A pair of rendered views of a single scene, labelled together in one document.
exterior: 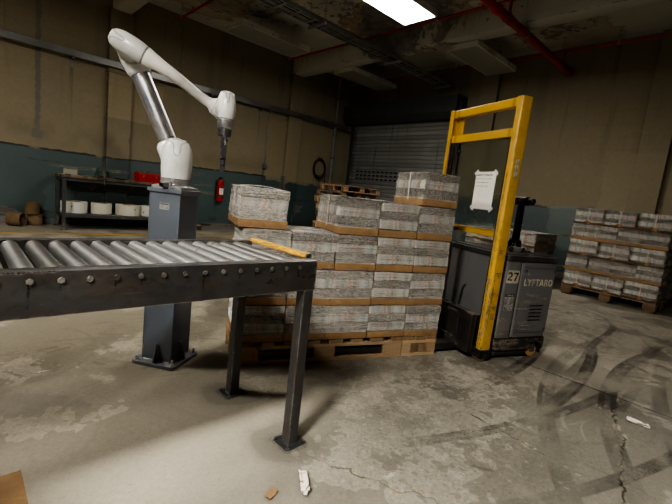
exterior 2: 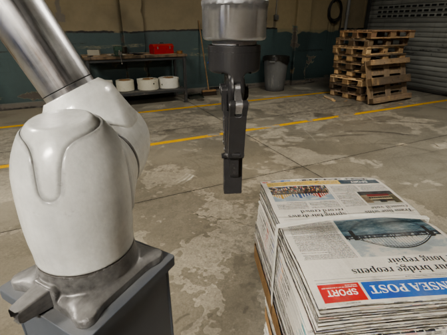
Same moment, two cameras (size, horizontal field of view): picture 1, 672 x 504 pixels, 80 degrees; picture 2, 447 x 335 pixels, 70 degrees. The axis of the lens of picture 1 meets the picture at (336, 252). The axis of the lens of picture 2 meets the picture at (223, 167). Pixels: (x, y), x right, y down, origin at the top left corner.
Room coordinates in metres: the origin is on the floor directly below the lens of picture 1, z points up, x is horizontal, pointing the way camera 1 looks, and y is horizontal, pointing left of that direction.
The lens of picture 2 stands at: (1.93, 0.58, 1.39)
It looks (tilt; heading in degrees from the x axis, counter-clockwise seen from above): 24 degrees down; 18
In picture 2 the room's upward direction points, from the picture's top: straight up
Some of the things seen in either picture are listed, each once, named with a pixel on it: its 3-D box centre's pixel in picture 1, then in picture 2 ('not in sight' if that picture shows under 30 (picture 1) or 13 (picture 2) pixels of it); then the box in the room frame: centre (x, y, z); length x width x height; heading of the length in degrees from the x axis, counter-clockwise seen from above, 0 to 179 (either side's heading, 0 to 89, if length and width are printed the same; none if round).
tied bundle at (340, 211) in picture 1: (347, 214); not in sight; (2.72, -0.05, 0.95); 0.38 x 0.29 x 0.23; 25
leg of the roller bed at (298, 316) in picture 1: (297, 367); not in sight; (1.61, 0.11, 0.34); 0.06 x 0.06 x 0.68; 44
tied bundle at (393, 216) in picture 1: (386, 218); not in sight; (2.84, -0.32, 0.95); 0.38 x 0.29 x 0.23; 23
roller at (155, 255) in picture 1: (153, 257); not in sight; (1.43, 0.65, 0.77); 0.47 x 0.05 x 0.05; 44
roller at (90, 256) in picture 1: (92, 258); not in sight; (1.30, 0.79, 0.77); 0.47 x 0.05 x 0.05; 44
